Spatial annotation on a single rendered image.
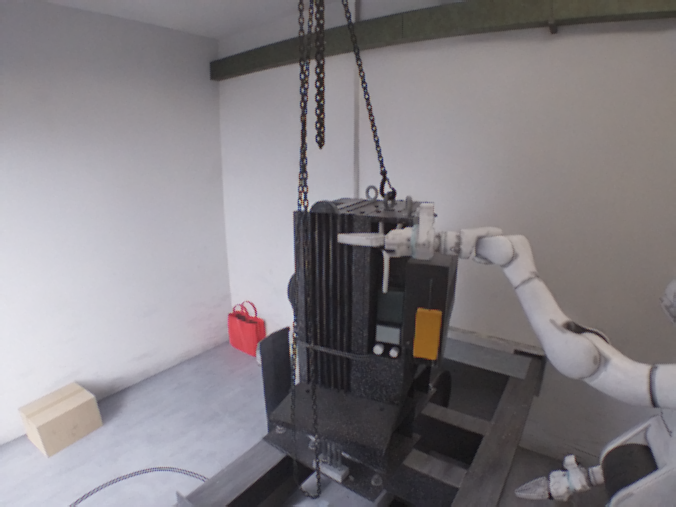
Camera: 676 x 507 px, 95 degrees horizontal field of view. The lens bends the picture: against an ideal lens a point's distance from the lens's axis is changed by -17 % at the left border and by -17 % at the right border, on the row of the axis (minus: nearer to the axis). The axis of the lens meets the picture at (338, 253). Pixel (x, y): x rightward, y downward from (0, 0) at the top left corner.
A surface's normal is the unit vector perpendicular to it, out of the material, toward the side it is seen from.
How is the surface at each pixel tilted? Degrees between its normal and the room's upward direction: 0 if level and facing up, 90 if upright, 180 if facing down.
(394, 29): 90
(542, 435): 90
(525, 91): 90
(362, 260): 90
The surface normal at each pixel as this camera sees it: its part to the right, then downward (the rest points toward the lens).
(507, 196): -0.58, 0.21
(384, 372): -0.38, 0.24
